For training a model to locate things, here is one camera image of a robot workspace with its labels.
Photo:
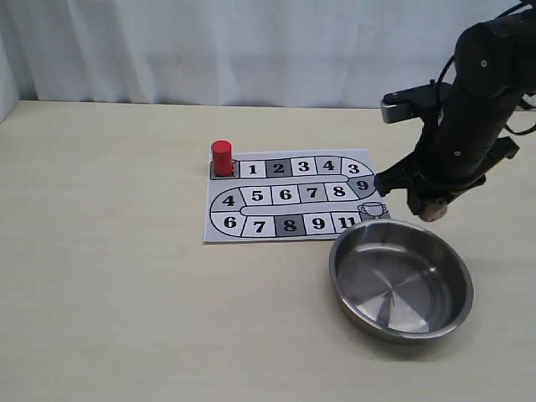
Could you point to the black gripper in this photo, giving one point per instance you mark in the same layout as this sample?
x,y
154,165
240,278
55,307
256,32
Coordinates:
x,y
426,185

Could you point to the wooden die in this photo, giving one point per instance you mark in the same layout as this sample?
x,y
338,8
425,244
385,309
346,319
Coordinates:
x,y
433,210

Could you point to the red cylinder game piece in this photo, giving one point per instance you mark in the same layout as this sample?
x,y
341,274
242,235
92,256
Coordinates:
x,y
222,158

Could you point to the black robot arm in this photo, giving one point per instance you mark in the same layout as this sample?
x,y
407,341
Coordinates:
x,y
465,129

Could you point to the stainless steel bowl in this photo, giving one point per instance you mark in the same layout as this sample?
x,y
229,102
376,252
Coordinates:
x,y
399,282

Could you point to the printed paper game board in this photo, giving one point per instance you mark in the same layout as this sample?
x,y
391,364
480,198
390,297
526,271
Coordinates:
x,y
291,196

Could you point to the white curtain backdrop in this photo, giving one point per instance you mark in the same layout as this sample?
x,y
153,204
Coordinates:
x,y
227,53

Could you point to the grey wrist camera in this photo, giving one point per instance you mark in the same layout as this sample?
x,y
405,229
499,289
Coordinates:
x,y
417,102

